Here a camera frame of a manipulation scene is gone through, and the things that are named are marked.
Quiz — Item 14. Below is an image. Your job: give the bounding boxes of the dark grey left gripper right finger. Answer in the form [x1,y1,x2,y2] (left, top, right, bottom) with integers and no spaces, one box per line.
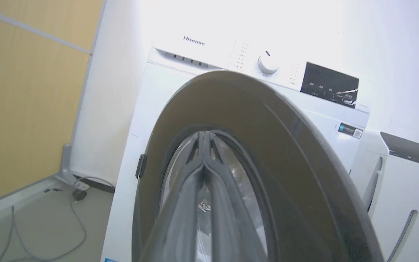
[205,131,269,262]

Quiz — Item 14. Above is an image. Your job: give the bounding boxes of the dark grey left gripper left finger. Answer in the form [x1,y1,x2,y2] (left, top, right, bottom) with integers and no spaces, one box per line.
[139,132,205,262]

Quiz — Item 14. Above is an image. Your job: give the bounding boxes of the round grey washing machine door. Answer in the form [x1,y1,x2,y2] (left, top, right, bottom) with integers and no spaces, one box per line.
[131,70,384,262]

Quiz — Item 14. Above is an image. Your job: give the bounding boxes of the black door hinge block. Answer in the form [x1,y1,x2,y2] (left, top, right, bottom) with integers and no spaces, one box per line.
[135,154,148,179]

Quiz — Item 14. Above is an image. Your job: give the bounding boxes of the white Hisense washing machine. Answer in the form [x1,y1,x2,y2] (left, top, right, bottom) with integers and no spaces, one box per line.
[100,27,371,262]

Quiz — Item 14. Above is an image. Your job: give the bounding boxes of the black plug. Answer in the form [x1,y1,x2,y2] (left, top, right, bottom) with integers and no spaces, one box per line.
[72,188,88,202]

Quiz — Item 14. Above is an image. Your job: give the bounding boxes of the dark energy label sticker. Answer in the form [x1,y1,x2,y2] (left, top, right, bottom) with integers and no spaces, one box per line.
[338,123,363,139]

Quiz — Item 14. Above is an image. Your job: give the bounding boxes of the white detergent drawer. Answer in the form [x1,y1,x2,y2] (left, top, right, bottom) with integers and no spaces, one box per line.
[148,47,228,72]

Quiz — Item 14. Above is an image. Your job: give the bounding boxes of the white round program dial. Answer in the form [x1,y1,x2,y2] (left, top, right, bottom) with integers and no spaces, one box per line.
[257,51,282,75]

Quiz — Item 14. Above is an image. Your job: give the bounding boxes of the black display panel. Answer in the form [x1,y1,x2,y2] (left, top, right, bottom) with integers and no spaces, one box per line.
[300,61,360,109]

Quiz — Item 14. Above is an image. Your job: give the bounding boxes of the white appliance with grey lid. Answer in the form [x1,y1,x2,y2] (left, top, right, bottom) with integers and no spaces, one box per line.
[350,129,419,262]

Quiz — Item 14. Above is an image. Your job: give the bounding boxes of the thin grey floor cable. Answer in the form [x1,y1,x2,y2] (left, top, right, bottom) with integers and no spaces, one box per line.
[0,176,115,262]

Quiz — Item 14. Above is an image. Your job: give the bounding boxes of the white partition panel grey frame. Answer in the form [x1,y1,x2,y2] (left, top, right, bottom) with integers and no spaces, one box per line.
[57,0,152,193]

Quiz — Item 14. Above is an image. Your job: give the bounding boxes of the braided grey hose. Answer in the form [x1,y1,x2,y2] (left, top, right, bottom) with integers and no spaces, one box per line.
[387,210,416,262]

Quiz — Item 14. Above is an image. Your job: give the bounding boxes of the white strip on wooden wall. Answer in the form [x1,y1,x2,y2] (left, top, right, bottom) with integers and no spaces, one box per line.
[0,5,93,56]

